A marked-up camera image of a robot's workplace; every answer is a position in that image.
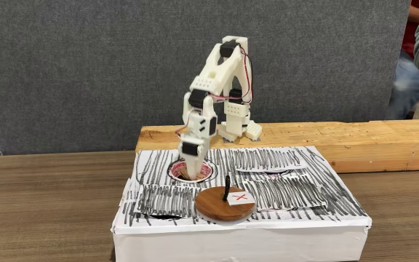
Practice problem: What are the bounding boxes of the grey fabric partition panel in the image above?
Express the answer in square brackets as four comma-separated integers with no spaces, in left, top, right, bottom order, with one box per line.
[0,0,412,159]

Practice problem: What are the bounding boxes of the striped paper sheet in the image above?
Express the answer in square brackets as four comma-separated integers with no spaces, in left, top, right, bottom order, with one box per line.
[135,183,205,219]
[243,173,330,213]
[230,147,308,172]

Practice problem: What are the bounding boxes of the white box black scribbled stripes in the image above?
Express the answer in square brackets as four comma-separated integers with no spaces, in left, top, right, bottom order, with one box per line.
[110,145,373,262]

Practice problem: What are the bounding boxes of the red black upper arm cable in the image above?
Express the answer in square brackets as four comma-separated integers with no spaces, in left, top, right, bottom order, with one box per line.
[238,44,255,106]

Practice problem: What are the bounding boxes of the red black wrist cable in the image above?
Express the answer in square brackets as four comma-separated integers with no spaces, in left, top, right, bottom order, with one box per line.
[174,108,196,141]

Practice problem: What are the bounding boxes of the red black forearm cable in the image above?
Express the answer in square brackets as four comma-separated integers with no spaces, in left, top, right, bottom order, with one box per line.
[208,92,234,102]

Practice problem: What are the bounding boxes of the round wooden lid black loop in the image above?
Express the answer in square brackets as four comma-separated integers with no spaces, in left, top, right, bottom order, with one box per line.
[194,175,257,223]

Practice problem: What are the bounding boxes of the brown debris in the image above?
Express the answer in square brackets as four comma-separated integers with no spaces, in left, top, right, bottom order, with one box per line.
[175,167,192,180]

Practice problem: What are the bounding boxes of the light wooden plank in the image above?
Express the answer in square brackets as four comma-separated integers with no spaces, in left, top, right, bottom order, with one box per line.
[135,118,419,174]

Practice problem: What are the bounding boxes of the red rimmed round hole cup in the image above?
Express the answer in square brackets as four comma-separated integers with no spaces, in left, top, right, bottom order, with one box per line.
[167,159,218,183]

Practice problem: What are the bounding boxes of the white paper tag red cross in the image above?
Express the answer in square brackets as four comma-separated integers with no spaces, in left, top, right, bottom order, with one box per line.
[226,191,256,206]

